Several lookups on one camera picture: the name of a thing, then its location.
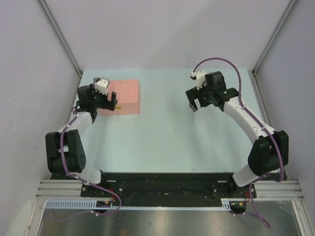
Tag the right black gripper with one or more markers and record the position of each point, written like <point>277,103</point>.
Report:
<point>193,94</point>

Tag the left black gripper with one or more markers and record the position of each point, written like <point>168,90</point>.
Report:
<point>108,104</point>

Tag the pink jewelry box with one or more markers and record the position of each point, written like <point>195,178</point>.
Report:
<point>127,95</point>

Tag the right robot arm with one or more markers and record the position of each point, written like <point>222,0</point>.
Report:
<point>269,147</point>

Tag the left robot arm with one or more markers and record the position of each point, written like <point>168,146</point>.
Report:
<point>64,148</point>

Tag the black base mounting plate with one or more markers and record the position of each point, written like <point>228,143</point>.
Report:
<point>168,189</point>

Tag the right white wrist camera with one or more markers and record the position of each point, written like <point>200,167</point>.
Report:
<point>199,76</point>

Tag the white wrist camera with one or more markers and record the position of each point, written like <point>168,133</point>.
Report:
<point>199,76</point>
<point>101,85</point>

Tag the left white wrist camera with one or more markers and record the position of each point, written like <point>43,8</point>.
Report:
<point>101,85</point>

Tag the white slotted cable duct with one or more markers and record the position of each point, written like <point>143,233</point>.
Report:
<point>89,204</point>

